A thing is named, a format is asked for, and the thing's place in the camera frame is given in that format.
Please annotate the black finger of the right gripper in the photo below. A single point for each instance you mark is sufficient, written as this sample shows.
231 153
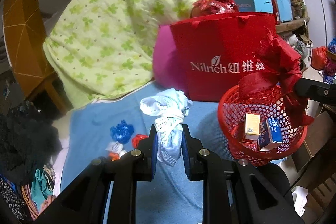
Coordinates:
316 91

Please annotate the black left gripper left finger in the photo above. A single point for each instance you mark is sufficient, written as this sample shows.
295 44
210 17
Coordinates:
115 191

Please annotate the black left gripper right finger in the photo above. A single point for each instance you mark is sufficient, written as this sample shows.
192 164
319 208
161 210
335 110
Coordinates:
225 198

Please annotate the small white orange wrapper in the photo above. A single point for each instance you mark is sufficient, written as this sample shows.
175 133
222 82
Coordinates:
115 150

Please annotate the red plastic bag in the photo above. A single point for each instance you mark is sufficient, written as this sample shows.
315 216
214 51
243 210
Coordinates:
319 58
209 7
135 140

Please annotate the blue plastic bag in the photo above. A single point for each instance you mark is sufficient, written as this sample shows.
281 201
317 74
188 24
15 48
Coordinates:
122 132

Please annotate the red fabric ribbon bundle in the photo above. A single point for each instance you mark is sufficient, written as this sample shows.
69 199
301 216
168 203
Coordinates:
281 64

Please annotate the light blue white cloth wad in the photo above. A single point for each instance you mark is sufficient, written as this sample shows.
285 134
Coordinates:
169 107

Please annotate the blue white small box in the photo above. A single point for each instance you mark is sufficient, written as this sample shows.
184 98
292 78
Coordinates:
270 135

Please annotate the yellow white small box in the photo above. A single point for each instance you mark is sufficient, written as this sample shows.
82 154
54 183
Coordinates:
252 126

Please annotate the red plastic bag on floor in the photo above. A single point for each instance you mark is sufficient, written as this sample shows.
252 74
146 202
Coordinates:
319 58

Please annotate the red plastic mesh basket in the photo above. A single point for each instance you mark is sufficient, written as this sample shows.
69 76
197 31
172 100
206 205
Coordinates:
231 116

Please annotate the teal and striped clothes pile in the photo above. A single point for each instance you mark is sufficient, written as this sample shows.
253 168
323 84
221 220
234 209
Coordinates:
28 201

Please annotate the magenta pillow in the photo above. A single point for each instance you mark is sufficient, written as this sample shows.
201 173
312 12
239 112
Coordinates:
167 67

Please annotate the black fuzzy garment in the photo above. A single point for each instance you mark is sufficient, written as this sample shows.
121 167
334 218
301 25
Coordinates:
28 142

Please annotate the blue plastic storage bin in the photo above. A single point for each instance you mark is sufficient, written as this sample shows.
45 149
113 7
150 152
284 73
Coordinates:
284 9

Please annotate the red Nilrich paper bag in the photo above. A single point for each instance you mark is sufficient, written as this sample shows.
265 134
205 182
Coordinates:
216 51

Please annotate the light blue cardboard box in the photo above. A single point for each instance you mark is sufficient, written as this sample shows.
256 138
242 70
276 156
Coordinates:
255 6

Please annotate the green clover patterned quilt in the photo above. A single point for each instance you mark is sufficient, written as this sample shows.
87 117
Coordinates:
103 49

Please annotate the red plastic bag behind tote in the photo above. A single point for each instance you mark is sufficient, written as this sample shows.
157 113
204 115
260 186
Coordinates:
209 7

